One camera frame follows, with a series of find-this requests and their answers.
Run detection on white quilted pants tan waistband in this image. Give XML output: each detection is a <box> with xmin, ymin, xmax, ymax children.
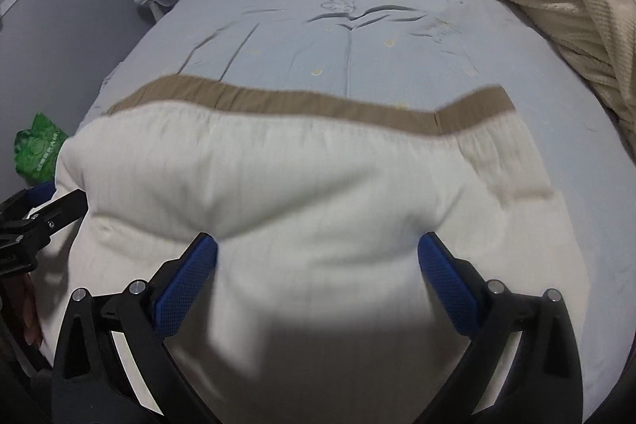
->
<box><xmin>35</xmin><ymin>75</ymin><xmax>589</xmax><ymax>424</ymax></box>

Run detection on bed with grey-blue sheet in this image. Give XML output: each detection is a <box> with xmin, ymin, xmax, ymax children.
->
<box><xmin>74</xmin><ymin>0</ymin><xmax>636</xmax><ymax>420</ymax></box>

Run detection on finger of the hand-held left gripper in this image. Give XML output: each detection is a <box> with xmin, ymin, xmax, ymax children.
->
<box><xmin>0</xmin><ymin>225</ymin><xmax>53</xmax><ymax>277</ymax></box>
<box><xmin>26</xmin><ymin>184</ymin><xmax>89</xmax><ymax>236</ymax></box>

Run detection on person's left hand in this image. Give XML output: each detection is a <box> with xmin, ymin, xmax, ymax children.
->
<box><xmin>7</xmin><ymin>272</ymin><xmax>43</xmax><ymax>348</ymax></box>

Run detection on green plastic bag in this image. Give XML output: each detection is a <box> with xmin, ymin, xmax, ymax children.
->
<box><xmin>14</xmin><ymin>112</ymin><xmax>70</xmax><ymax>184</ymax></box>

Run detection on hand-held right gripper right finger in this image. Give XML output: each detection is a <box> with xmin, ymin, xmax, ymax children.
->
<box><xmin>417</xmin><ymin>232</ymin><xmax>584</xmax><ymax>424</ymax></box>

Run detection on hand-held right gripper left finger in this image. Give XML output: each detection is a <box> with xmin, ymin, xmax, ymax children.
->
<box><xmin>52</xmin><ymin>232</ymin><xmax>219</xmax><ymax>424</ymax></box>

